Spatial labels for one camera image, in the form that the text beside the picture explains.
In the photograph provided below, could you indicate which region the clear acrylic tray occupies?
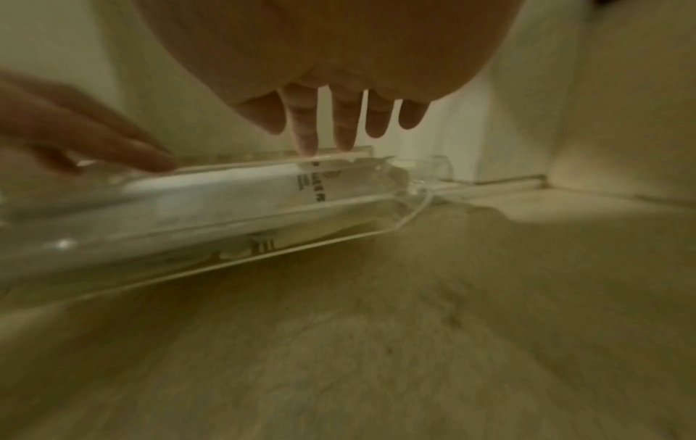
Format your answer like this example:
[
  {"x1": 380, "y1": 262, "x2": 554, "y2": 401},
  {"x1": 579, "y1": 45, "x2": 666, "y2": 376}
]
[{"x1": 0, "y1": 145, "x2": 454, "y2": 299}]

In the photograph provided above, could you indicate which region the translucent toiletry packet dark comb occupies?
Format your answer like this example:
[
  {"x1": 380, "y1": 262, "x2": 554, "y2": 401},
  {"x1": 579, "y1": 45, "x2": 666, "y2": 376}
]
[{"x1": 120, "y1": 157, "x2": 410, "y2": 227}]

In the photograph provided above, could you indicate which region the person's left hand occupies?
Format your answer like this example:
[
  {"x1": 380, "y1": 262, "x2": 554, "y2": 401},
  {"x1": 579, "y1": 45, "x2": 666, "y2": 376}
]
[{"x1": 0, "y1": 70, "x2": 182, "y2": 175}]

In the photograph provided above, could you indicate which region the person's right hand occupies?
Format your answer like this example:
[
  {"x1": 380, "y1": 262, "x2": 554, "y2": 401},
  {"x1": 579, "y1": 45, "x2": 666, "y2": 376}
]
[{"x1": 133, "y1": 0, "x2": 526, "y2": 159}]

